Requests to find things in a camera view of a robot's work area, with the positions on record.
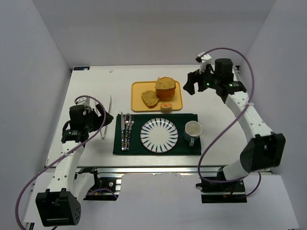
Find blue striped white plate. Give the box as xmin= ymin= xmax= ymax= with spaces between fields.
xmin=140 ymin=118 xmax=178 ymax=154

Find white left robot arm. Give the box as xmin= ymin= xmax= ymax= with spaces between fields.
xmin=35 ymin=104 xmax=113 ymax=227

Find bread slice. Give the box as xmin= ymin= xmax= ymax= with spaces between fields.
xmin=142 ymin=91 xmax=160 ymax=108

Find stacked bread loaf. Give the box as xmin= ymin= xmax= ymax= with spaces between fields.
xmin=155 ymin=77 xmax=176 ymax=101

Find knife with patterned handle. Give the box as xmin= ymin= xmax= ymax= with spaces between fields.
xmin=120 ymin=113 xmax=125 ymax=151

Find small orange bun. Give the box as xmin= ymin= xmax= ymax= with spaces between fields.
xmin=160 ymin=103 xmax=173 ymax=111

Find blue label sticker left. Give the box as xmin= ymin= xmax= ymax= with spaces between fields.
xmin=73 ymin=67 xmax=90 ymax=71

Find aluminium table rail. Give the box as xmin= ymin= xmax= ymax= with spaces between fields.
xmin=45 ymin=165 xmax=274 ymax=175

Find spoon with patterned handle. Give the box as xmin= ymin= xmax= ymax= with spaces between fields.
xmin=126 ymin=115 xmax=134 ymax=151

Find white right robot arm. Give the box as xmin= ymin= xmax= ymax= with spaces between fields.
xmin=183 ymin=55 xmax=286 ymax=184

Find dark green placemat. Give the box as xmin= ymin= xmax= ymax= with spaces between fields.
xmin=113 ymin=114 xmax=201 ymax=156

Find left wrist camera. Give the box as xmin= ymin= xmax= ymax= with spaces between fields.
xmin=74 ymin=97 xmax=92 ymax=111

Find fork with patterned handle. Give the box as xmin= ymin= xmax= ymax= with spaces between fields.
xmin=124 ymin=114 xmax=131 ymax=150

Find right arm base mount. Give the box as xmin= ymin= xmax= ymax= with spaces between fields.
xmin=196 ymin=167 xmax=247 ymax=204

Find metal tongs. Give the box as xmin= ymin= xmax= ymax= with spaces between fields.
xmin=95 ymin=96 xmax=114 ymax=139

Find yellow tray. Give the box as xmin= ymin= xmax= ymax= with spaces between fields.
xmin=131 ymin=81 xmax=183 ymax=113

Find light blue mug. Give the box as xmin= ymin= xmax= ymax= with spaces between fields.
xmin=184 ymin=121 xmax=202 ymax=147

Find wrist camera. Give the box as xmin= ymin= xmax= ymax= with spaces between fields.
xmin=195 ymin=52 xmax=212 ymax=63
xmin=74 ymin=97 xmax=92 ymax=111

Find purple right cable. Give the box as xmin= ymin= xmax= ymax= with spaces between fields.
xmin=197 ymin=47 xmax=262 ymax=197

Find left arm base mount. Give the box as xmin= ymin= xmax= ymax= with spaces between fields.
xmin=75 ymin=167 xmax=122 ymax=201

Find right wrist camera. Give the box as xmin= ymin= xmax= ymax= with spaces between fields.
xmin=195 ymin=52 xmax=212 ymax=63

